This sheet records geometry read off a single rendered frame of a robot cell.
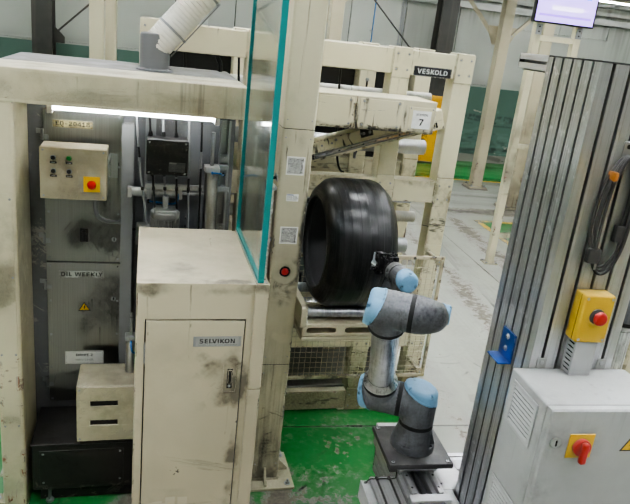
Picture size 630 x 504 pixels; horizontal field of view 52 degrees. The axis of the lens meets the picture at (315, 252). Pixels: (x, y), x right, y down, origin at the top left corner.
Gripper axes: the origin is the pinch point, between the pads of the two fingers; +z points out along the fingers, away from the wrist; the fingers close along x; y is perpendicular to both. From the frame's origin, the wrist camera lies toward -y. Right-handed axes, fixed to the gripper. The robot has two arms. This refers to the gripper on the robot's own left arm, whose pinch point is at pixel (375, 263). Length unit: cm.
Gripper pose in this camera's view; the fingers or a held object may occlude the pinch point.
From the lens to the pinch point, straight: 258.6
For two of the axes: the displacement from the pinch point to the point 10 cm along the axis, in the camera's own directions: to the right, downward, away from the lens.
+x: -9.7, -0.2, -2.5
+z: -2.4, -2.3, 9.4
